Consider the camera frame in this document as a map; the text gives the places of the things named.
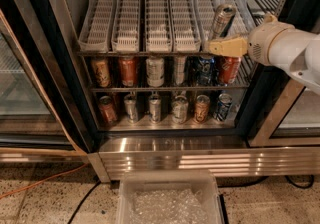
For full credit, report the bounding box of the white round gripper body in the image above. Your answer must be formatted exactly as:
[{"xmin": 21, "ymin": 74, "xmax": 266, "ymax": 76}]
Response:
[{"xmin": 248, "ymin": 21, "xmax": 294, "ymax": 66}]

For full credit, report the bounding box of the silver redbull can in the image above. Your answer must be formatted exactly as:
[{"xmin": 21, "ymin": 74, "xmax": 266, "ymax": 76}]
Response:
[{"xmin": 210, "ymin": 4, "xmax": 237, "ymax": 39}]

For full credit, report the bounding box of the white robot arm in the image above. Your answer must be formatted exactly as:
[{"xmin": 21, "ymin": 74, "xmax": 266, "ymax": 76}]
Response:
[{"xmin": 205, "ymin": 13, "xmax": 320, "ymax": 94}]

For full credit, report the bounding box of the red can middle shelf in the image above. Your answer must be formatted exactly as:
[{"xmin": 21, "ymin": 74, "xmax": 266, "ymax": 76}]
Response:
[{"xmin": 218, "ymin": 57, "xmax": 241, "ymax": 84}]

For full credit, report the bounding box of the red can shelf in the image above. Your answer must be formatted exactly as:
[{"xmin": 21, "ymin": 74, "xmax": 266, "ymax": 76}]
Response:
[
  {"xmin": 99, "ymin": 96, "xmax": 118, "ymax": 124},
  {"xmin": 218, "ymin": 57, "xmax": 241, "ymax": 84}
]

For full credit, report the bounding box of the blue can middle shelf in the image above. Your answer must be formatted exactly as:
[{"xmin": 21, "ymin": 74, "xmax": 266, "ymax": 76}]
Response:
[{"xmin": 195, "ymin": 57, "xmax": 215, "ymax": 86}]

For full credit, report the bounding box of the blue can shelf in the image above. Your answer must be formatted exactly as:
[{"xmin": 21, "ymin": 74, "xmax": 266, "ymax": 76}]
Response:
[
  {"xmin": 213, "ymin": 93, "xmax": 232, "ymax": 122},
  {"xmin": 195, "ymin": 57, "xmax": 215, "ymax": 86}
]

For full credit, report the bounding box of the blue can bottom shelf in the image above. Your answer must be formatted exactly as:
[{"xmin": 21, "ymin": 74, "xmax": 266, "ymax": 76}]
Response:
[{"xmin": 213, "ymin": 93, "xmax": 232, "ymax": 122}]

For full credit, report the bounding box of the silver can middle shelf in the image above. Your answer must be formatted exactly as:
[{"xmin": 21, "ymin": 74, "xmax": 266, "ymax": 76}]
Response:
[{"xmin": 174, "ymin": 56, "xmax": 187, "ymax": 85}]

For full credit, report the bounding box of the silver can shelf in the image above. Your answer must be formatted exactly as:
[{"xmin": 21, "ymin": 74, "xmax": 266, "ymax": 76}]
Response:
[
  {"xmin": 124, "ymin": 94, "xmax": 139, "ymax": 123},
  {"xmin": 174, "ymin": 56, "xmax": 187, "ymax": 85}
]

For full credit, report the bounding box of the tan can bottom shelf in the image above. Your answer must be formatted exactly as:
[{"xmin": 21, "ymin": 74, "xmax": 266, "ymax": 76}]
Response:
[{"xmin": 194, "ymin": 95, "xmax": 210, "ymax": 123}]

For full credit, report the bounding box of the tan can shelf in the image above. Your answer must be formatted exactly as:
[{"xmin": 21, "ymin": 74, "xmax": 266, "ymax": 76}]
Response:
[
  {"xmin": 91, "ymin": 58, "xmax": 111, "ymax": 88},
  {"xmin": 194, "ymin": 95, "xmax": 210, "ymax": 123}
]

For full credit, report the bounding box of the white can bottom shelf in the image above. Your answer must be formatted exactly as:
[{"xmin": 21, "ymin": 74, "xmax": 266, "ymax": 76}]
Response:
[{"xmin": 172, "ymin": 95, "xmax": 189, "ymax": 124}]

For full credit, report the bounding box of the white can shelf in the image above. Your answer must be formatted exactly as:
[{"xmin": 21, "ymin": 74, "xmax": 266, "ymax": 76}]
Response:
[
  {"xmin": 172, "ymin": 95, "xmax": 189, "ymax": 124},
  {"xmin": 146, "ymin": 58, "xmax": 164, "ymax": 87}
]

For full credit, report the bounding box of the white can middle shelf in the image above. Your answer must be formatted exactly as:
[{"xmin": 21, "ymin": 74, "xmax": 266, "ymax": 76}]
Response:
[{"xmin": 146, "ymin": 58, "xmax": 164, "ymax": 87}]

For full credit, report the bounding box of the silver slim can bottom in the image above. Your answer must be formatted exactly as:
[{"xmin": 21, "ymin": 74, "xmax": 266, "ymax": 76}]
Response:
[{"xmin": 149, "ymin": 94, "xmax": 161, "ymax": 123}]

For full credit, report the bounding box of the orange can middle shelf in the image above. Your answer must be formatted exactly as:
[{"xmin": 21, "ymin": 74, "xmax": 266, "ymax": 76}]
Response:
[{"xmin": 119, "ymin": 57, "xmax": 137, "ymax": 87}]

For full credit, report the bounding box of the silver can bottom shelf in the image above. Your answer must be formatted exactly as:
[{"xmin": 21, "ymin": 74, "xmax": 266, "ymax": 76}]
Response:
[{"xmin": 124, "ymin": 94, "xmax": 139, "ymax": 123}]

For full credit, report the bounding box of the stainless steel fridge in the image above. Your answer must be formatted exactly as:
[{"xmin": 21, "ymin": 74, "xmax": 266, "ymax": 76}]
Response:
[{"xmin": 24, "ymin": 0, "xmax": 319, "ymax": 180}]

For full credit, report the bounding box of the tan can middle shelf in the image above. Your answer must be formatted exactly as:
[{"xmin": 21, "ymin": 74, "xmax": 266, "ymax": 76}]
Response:
[{"xmin": 91, "ymin": 58, "xmax": 111, "ymax": 88}]

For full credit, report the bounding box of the red can bottom shelf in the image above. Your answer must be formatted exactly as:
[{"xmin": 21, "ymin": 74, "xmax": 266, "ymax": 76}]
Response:
[{"xmin": 99, "ymin": 96, "xmax": 118, "ymax": 124}]

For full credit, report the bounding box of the glass fridge door left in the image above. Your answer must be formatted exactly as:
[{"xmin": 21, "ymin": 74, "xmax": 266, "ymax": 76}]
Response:
[{"xmin": 0, "ymin": 10, "xmax": 87, "ymax": 163}]

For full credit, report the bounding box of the bubble wrap sheet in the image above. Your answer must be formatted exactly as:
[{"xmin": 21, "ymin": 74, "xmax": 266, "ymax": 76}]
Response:
[{"xmin": 129, "ymin": 189, "xmax": 208, "ymax": 224}]

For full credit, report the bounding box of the clear plastic bin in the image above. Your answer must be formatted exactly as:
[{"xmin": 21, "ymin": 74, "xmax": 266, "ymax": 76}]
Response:
[{"xmin": 116, "ymin": 170, "xmax": 225, "ymax": 224}]

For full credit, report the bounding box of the black cable right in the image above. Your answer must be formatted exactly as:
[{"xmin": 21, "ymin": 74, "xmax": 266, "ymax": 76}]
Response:
[{"xmin": 217, "ymin": 174, "xmax": 315, "ymax": 190}]

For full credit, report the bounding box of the black cable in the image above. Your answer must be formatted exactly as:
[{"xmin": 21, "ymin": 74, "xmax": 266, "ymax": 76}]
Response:
[
  {"xmin": 67, "ymin": 179, "xmax": 102, "ymax": 224},
  {"xmin": 217, "ymin": 174, "xmax": 315, "ymax": 190}
]

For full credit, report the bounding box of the orange cable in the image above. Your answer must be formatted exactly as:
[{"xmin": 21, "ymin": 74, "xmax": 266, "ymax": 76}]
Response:
[{"xmin": 0, "ymin": 162, "xmax": 90, "ymax": 200}]

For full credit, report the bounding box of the black cable left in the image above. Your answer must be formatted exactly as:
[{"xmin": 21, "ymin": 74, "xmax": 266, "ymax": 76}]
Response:
[{"xmin": 67, "ymin": 179, "xmax": 102, "ymax": 224}]

